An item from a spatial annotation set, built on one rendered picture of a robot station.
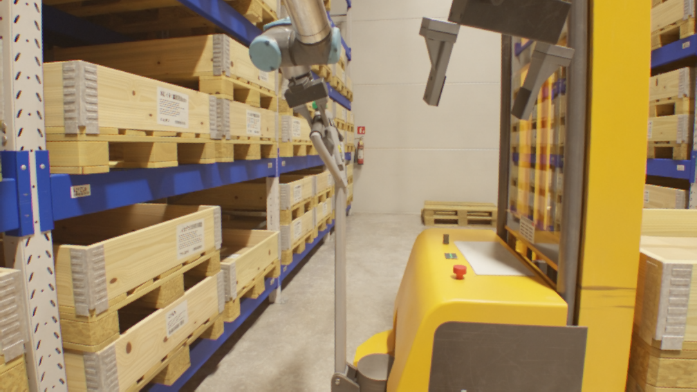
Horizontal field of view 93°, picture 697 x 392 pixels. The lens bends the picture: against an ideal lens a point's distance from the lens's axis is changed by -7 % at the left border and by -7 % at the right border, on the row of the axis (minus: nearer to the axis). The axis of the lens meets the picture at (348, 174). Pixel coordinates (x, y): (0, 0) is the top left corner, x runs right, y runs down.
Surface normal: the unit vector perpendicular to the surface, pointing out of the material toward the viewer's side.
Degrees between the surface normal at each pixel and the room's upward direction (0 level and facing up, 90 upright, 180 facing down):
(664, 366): 90
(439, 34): 114
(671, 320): 90
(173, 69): 90
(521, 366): 90
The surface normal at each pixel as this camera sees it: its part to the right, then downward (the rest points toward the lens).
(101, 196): 0.99, 0.01
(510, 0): 0.10, 0.47
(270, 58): -0.25, 0.57
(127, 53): -0.16, 0.07
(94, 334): 0.58, 0.06
